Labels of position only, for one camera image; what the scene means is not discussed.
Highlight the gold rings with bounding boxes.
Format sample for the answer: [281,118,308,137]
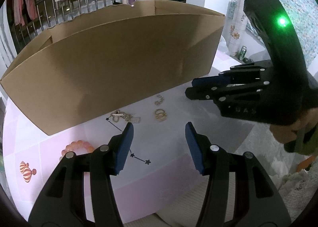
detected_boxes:
[153,108,168,122]

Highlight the brown cardboard box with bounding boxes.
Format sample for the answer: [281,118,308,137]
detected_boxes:
[1,0,225,135]

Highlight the green can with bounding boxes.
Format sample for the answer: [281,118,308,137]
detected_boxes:
[238,46,247,61]

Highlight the person right hand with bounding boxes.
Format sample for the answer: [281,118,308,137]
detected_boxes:
[270,108,317,144]

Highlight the red hanging coat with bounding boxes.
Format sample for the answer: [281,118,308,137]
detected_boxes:
[12,0,38,26]

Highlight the orange pink bead bracelet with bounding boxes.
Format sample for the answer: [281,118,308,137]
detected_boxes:
[60,139,95,158]

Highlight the rolled floral mat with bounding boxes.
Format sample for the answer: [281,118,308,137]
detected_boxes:
[228,0,248,56]

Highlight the silver chain bracelet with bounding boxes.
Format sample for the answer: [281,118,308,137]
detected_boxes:
[154,94,166,107]

